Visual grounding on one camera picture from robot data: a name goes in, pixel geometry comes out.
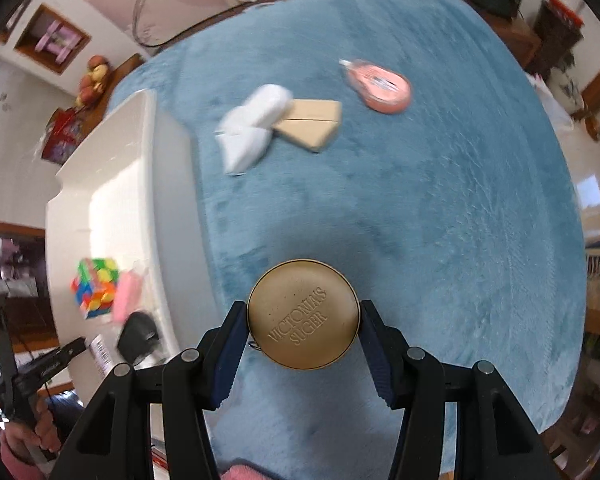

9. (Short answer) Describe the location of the white tape dispenser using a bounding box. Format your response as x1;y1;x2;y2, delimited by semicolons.
215;84;295;177

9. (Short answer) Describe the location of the colourful puzzle cube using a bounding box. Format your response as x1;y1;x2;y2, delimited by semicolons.
70;257;121;321

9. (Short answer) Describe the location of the wooden side cabinet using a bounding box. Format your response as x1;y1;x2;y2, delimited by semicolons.
105;52;146;91

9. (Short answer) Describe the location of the beige rectangular box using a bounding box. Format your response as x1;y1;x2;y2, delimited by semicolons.
272;99;342;153

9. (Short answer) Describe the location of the red purple tissue box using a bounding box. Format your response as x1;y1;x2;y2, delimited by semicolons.
40;107;88;166

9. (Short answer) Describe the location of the white plastic storage bin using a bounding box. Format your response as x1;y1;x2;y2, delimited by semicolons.
45;89;221;406

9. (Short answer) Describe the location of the pink dumbbell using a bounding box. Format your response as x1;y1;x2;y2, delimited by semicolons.
34;21;63;53
55;30;83;61

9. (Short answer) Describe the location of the round gold tin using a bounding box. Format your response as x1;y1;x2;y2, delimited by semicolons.
246;259;362;371

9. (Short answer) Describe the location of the person's left forearm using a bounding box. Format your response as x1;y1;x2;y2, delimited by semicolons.
0;447;51;480

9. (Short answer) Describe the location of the black television cable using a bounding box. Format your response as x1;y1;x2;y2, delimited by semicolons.
130;0;261;50

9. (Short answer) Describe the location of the long wooden television bench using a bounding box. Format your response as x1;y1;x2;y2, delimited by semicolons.
480;10;543;68

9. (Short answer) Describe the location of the pink correction tape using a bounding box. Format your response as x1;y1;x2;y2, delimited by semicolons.
339;58;412;115

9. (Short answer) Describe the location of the person's pink clothing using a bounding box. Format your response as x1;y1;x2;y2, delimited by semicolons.
220;462;261;480

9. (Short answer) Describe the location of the clear labelled plastic box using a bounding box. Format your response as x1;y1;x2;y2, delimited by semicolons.
87;335;116;381

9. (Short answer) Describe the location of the blue fluffy blanket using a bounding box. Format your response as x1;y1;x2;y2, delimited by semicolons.
107;0;588;476

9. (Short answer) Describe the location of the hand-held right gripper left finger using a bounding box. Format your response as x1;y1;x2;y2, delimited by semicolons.
50;301;251;480

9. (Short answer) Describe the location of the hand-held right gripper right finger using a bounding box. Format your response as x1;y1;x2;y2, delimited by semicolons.
358;299;563;480

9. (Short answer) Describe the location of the white plastic bag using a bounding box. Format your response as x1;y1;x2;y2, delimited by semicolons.
527;72;573;131

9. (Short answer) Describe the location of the person's left hand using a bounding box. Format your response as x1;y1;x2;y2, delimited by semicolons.
0;397;63;466

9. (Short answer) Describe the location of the black power adapter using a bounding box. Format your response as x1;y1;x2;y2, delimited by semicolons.
116;311;161;366

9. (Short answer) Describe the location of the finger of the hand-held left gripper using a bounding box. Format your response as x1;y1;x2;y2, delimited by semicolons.
0;305;18;391
22;336;88;386

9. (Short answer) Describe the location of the bowl of peaches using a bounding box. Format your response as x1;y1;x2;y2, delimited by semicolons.
75;55;112;110

